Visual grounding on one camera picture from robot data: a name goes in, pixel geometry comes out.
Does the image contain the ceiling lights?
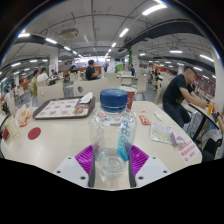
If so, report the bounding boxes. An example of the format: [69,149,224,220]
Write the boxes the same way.
[1,2,215,85]

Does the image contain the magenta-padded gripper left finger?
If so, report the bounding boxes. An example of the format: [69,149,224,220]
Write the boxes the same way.
[53,144,96,188]

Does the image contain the white red printed table sticker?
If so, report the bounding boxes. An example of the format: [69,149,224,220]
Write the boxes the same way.
[175,139,202,165]

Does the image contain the dark food tray with liner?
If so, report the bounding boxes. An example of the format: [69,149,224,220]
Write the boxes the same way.
[32,95,97,120]

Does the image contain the ceiling air conditioner unit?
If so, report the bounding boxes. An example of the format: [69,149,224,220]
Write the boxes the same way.
[60,27,80,40]

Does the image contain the person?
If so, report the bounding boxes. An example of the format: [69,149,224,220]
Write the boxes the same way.
[199,102,224,162]
[162,66,210,130]
[84,59,101,81]
[36,67,50,84]
[28,69,41,98]

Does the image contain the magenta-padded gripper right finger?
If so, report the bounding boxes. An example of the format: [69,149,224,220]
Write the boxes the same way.
[128,144,173,188]

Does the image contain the purple packet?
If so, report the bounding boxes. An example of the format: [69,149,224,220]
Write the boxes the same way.
[170,132,187,148]

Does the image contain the beige chair with round hole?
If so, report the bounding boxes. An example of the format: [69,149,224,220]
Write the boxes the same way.
[72,77,110,102]
[36,82,65,107]

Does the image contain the white crumpled napkin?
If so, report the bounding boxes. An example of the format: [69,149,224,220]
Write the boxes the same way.
[79,91,94,105]

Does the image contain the clear blue-capped water bottle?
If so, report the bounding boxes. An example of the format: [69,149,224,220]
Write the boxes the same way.
[87,88,138,183]

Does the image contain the flat round red coaster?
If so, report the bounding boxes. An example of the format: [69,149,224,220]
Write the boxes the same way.
[27,126,42,141]

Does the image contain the red ketchup packet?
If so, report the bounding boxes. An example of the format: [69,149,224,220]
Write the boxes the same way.
[138,114,152,126]

